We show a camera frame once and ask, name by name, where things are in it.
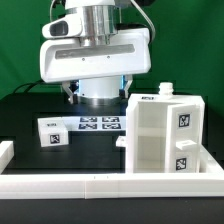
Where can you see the white cabinet body box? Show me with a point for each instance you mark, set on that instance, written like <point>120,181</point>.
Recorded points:
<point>146,124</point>

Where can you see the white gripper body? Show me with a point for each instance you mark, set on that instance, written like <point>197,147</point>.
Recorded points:
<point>62,58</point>

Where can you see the white cabinet top block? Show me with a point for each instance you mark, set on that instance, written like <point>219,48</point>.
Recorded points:
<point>52,132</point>

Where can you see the white fiducial marker sheet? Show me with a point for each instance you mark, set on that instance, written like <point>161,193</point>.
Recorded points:
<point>95,123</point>

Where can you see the white U-shaped obstacle fence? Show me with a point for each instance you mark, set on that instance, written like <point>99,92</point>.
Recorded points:
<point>208,183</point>

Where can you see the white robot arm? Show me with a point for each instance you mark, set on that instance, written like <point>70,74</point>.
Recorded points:
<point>98,25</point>

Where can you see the white cabinet door panel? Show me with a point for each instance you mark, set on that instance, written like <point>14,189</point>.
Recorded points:
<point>121,141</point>

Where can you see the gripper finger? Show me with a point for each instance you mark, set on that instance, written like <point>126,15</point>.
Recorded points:
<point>70,89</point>
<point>125,85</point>

